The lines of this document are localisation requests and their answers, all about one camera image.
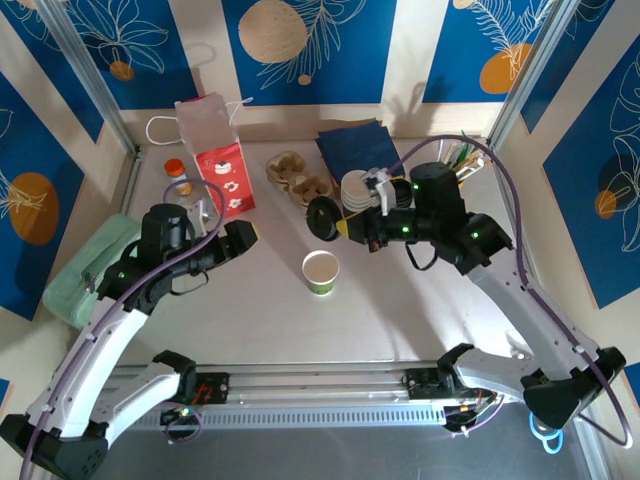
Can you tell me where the wooden stirrer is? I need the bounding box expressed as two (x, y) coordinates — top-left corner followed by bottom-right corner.
(454, 149), (489, 174)
(459, 157), (495, 181)

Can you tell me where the small control board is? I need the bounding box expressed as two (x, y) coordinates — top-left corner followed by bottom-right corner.
(443, 394), (504, 436)
(159, 403), (204, 444)

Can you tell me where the orange pill bottle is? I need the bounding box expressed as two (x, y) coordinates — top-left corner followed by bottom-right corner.
(164, 158), (194, 197)

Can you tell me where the green striped wrapped straw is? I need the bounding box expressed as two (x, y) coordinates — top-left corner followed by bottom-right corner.
(449, 130), (474, 164)

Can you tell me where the mint green zip pouch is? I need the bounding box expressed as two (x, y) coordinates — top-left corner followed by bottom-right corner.
(42, 213), (146, 329)

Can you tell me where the green paper coffee cup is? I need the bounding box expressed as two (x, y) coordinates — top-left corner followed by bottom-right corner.
(301, 250), (341, 297)

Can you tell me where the slotted grey cable duct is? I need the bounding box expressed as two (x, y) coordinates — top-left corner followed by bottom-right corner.
(114, 407), (447, 432)

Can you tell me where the black plastic cup lid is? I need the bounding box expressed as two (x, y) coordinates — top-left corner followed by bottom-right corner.
(306, 197), (344, 243)

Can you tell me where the stack of paper cups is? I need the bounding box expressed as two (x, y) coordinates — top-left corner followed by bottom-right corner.
(341, 169), (379, 211)

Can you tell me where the red white paper gift bag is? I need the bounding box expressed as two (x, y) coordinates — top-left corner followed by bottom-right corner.
(145, 92), (258, 220)

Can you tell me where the aluminium frame post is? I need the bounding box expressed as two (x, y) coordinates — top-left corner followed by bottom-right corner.
(37, 0), (142, 157)
(487, 0), (576, 151)

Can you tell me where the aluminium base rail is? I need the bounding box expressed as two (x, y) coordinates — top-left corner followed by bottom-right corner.
(99, 359), (596, 434)

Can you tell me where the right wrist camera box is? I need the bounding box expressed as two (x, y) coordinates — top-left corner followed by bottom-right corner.
(366, 168), (397, 217)

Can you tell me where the stack of black lids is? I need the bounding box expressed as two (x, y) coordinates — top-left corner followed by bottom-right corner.
(387, 177), (416, 209)

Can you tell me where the purple cable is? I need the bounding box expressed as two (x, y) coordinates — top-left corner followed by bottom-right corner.
(389, 133), (635, 449)
(19, 179), (225, 480)

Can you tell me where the blue cable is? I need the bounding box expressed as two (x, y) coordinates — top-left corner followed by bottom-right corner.
(527, 412), (564, 455)

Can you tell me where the navy paper napkin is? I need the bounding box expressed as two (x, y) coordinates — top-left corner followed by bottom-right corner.
(319, 127), (406, 181)
(315, 124), (392, 156)

